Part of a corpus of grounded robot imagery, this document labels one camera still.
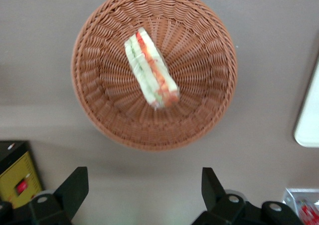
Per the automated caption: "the cream white plastic tray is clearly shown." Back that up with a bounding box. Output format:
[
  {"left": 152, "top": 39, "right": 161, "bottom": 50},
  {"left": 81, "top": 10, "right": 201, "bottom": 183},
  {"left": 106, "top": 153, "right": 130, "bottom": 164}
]
[{"left": 293, "top": 57, "right": 319, "bottom": 148}]

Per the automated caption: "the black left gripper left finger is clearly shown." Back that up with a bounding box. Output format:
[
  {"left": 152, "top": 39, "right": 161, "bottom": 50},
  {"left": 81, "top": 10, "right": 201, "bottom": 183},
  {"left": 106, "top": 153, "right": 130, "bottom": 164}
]
[{"left": 0, "top": 167, "right": 89, "bottom": 225}]

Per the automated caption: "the clear acrylic can box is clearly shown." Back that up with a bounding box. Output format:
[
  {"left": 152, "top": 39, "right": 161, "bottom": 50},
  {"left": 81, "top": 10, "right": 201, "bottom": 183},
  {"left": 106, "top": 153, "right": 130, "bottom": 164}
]
[{"left": 282, "top": 187, "right": 319, "bottom": 225}]

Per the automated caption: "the red soda can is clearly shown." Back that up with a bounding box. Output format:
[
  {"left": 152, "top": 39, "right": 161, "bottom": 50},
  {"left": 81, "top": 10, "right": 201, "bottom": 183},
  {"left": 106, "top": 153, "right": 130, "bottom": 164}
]
[{"left": 298, "top": 199, "right": 319, "bottom": 225}]

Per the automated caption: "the brown round wicker basket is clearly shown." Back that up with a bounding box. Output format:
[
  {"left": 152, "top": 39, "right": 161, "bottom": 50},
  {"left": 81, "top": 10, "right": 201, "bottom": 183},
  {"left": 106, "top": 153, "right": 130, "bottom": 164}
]
[{"left": 71, "top": 0, "right": 238, "bottom": 151}]

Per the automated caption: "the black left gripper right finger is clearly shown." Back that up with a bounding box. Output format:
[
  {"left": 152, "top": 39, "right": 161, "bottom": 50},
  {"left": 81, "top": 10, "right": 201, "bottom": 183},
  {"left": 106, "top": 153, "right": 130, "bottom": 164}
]
[{"left": 191, "top": 167, "right": 304, "bottom": 225}]

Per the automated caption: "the triangular wrapped sandwich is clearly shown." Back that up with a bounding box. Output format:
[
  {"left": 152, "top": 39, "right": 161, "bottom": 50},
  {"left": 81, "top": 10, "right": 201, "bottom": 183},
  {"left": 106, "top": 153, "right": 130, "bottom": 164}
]
[{"left": 124, "top": 27, "right": 180, "bottom": 110}]

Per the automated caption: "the yellow black box red button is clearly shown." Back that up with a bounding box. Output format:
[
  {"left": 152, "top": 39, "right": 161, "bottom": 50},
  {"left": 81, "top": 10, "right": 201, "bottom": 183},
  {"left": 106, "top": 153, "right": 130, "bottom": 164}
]
[{"left": 0, "top": 140, "right": 44, "bottom": 210}]

